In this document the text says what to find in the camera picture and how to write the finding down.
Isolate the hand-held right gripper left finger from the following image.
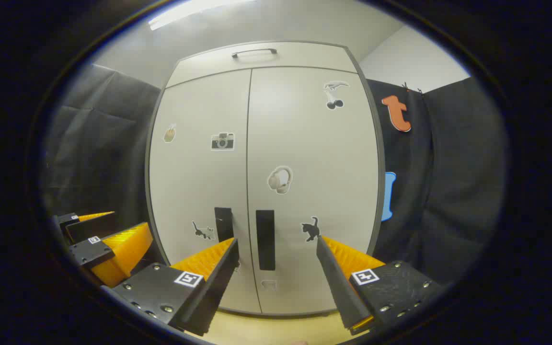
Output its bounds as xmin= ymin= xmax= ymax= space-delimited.
xmin=112 ymin=237 xmax=240 ymax=337

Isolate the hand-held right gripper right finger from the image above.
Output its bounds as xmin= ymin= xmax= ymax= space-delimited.
xmin=316 ymin=235 xmax=442 ymax=335

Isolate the black door handle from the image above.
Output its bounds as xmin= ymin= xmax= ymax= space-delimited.
xmin=214 ymin=207 xmax=235 ymax=242
xmin=255 ymin=209 xmax=276 ymax=271

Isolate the grey double-door shoe cabinet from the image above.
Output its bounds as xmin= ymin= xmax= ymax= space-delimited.
xmin=144 ymin=40 xmax=387 ymax=318

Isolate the cabinet door with camera sticker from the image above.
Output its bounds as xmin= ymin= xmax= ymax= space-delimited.
xmin=149 ymin=69 xmax=262 ymax=314

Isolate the cabinet door with headphone sticker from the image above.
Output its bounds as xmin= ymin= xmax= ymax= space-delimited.
xmin=247 ymin=66 xmax=386 ymax=317

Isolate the black backdrop cloth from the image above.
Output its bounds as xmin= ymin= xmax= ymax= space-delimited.
xmin=366 ymin=77 xmax=507 ymax=288
xmin=44 ymin=64 xmax=162 ymax=233

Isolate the thin black bar handle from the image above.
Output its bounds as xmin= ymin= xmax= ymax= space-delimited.
xmin=231 ymin=48 xmax=278 ymax=59

